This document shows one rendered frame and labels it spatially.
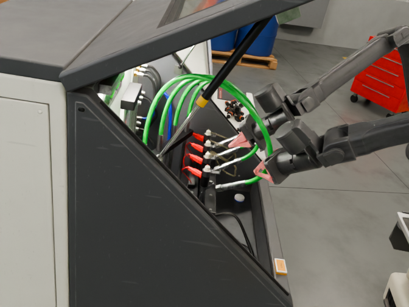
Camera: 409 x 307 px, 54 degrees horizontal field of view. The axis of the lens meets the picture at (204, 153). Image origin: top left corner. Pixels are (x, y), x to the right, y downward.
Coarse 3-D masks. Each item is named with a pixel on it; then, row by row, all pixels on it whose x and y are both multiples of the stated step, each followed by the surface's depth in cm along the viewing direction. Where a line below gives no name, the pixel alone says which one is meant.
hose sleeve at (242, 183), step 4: (244, 180) 111; (224, 184) 114; (228, 184) 113; (232, 184) 113; (236, 184) 112; (240, 184) 111; (244, 184) 111; (220, 188) 115; (224, 188) 114; (228, 188) 113; (232, 188) 113
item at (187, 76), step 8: (176, 80) 106; (208, 80) 102; (168, 88) 109; (224, 88) 102; (232, 88) 101; (160, 96) 110; (240, 96) 101; (152, 104) 112; (248, 104) 101; (152, 112) 114; (256, 112) 102; (256, 120) 101; (144, 128) 117; (264, 128) 102; (144, 136) 118; (264, 136) 103; (272, 152) 104; (256, 176) 109; (248, 184) 110
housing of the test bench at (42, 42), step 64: (64, 0) 116; (128, 0) 130; (0, 64) 72; (64, 64) 73; (0, 128) 79; (64, 128) 79; (0, 192) 87; (64, 192) 87; (0, 256) 97; (64, 256) 96
